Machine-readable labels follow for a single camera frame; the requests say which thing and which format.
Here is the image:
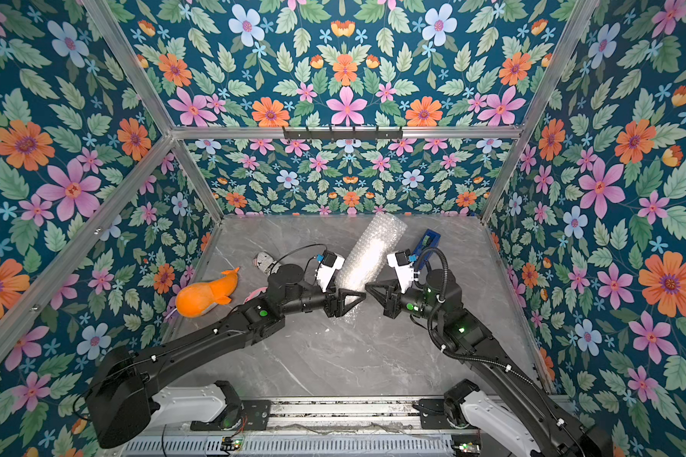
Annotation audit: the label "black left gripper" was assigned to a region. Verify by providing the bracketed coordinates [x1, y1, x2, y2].
[276, 277, 364, 320]

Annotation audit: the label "orange plush whale toy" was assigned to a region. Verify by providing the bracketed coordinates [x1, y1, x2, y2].
[175, 268, 239, 318]

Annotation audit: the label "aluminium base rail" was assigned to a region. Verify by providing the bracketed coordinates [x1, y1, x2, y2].
[107, 396, 584, 435]

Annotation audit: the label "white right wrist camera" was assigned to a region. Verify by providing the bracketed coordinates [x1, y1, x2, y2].
[387, 249, 419, 293]

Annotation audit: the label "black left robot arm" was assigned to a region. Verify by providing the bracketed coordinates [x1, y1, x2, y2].
[85, 264, 366, 449]

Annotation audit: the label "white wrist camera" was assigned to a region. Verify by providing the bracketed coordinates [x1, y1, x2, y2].
[387, 249, 419, 293]
[316, 249, 345, 292]

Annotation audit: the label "blue rectangular box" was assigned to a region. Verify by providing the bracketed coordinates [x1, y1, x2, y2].
[410, 228, 441, 261]

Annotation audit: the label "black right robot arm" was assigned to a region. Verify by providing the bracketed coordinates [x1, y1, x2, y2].
[365, 248, 614, 456]

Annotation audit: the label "white perforated cable tray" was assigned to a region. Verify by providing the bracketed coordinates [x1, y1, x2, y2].
[121, 434, 455, 456]

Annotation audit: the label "clear bubble wrap sheet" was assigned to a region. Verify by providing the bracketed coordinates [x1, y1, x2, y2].
[335, 213, 408, 293]

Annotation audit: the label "aluminium frame struts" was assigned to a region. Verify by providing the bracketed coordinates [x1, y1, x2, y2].
[0, 0, 601, 457]

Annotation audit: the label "black hook rail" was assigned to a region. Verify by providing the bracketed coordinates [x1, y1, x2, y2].
[282, 127, 404, 141]

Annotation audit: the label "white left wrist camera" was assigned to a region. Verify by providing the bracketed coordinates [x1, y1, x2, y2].
[316, 249, 345, 292]

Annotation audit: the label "newspaper print wrapped vase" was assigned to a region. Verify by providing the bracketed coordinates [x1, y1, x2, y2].
[253, 251, 276, 275]

